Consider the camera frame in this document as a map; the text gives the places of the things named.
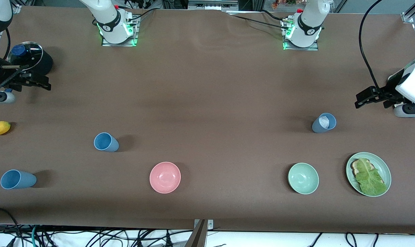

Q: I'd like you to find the blue cup holding paper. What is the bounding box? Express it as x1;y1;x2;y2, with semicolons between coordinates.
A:
312;113;337;133

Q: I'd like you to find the glass lid with blue knob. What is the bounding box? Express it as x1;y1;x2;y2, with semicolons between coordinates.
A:
8;41;44;72

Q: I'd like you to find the toast bread slice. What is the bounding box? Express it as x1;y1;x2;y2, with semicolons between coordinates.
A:
351;158;384;186

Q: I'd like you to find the light green plate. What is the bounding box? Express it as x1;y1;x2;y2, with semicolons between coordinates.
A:
346;152;392;197

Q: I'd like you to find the green lettuce leaf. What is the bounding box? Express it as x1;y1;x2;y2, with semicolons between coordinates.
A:
355;158;388;196

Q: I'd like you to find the light green bowl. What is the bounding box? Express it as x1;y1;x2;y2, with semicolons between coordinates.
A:
288;163;320;195

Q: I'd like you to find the pink bowl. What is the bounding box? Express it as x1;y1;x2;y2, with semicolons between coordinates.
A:
149;162;181;194

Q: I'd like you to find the brown table cover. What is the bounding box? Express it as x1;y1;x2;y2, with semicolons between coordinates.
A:
0;5;415;235

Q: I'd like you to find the grey metal equipment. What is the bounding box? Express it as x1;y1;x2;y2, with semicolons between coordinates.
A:
187;0;239;11

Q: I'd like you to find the black pot with blue handle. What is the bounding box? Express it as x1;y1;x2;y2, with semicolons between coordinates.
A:
4;42;54;94

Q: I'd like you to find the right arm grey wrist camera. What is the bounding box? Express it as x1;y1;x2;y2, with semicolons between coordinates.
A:
0;91;16;104

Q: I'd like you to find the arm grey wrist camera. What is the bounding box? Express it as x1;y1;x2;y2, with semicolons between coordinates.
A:
394;103;415;118
0;91;16;104

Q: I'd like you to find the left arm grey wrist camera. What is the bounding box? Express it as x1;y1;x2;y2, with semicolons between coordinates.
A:
394;103;415;118

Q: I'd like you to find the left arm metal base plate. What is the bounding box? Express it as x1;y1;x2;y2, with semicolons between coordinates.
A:
282;17;320;51

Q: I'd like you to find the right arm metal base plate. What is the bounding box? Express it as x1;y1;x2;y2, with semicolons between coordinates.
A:
101;14;139;47

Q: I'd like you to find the silver clamp bracket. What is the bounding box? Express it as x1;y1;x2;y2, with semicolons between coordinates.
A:
194;219;214;231

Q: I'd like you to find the dark mount pole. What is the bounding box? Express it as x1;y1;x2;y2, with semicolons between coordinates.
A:
184;220;208;247

